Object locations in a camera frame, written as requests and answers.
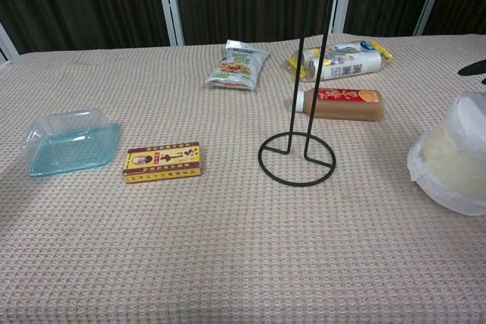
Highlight right black grey robot hand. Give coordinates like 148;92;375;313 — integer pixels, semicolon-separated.
456;59;486;87

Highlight paper towel roll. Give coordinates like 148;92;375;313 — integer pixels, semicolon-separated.
407;90;486;218

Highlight beige woven tablecloth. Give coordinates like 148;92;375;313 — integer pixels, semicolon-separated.
0;32;486;324

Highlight packaged white bag rolls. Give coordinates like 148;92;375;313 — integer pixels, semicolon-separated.
283;39;393;82

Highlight brown juice bottle red label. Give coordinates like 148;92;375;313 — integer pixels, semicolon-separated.
295;87;384;122

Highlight green white snack bag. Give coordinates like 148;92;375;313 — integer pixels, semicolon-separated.
204;39;271;92

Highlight yellow red printed box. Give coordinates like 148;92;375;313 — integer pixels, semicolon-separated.
121;141;203;185

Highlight clear blue plastic container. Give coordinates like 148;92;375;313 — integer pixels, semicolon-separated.
21;107;120;178

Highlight black wire paper towel holder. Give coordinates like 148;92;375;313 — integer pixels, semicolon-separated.
257;0;337;188

